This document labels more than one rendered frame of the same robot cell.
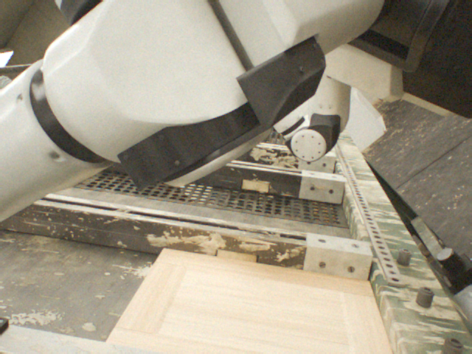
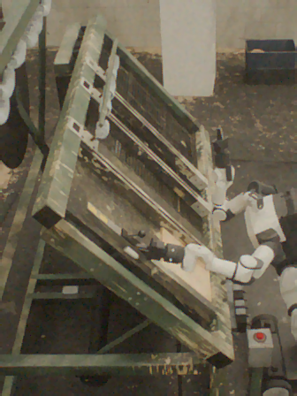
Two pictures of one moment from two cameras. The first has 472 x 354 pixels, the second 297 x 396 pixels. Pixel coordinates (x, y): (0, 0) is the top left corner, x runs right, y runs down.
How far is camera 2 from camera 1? 2.56 m
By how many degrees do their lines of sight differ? 32
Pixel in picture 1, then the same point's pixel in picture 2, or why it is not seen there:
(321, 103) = (233, 209)
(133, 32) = (247, 274)
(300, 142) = (218, 213)
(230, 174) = (173, 182)
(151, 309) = not seen: hidden behind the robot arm
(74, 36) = (242, 271)
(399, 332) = (216, 289)
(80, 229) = (142, 207)
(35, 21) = not seen: outside the picture
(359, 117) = (202, 73)
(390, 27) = not seen: hidden behind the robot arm
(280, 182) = (188, 197)
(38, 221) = (131, 196)
